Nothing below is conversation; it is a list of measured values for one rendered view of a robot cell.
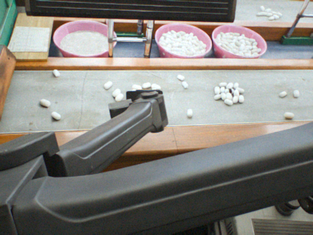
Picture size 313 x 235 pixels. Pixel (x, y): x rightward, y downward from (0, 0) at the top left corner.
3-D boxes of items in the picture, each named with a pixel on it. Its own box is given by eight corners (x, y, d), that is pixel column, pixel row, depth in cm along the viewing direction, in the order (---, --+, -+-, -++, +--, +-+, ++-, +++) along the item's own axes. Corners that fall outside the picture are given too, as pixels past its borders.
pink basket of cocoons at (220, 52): (267, 73, 136) (276, 57, 129) (215, 73, 131) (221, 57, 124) (247, 40, 153) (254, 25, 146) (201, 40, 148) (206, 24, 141)
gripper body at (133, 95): (125, 90, 78) (127, 93, 71) (161, 89, 80) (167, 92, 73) (125, 113, 79) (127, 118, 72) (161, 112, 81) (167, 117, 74)
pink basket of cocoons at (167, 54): (217, 65, 135) (223, 49, 128) (171, 79, 124) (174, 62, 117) (187, 35, 149) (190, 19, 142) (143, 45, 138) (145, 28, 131)
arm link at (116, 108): (166, 130, 62) (159, 93, 60) (115, 142, 61) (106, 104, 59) (157, 121, 74) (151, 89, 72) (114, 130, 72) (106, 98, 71)
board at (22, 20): (47, 61, 108) (46, 58, 107) (5, 61, 105) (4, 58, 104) (54, 16, 129) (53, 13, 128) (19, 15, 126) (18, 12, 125)
